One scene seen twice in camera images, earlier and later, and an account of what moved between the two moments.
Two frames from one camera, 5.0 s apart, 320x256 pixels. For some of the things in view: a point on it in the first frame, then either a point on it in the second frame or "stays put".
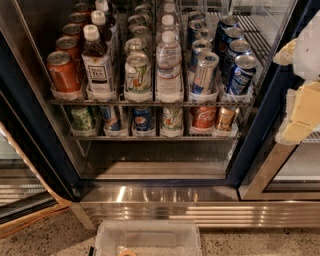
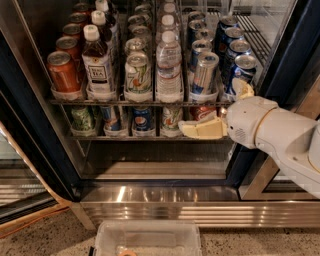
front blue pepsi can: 242,75 stays put
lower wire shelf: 154,138 stays put
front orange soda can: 62,72 stays put
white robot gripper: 310,53 -> 246,122
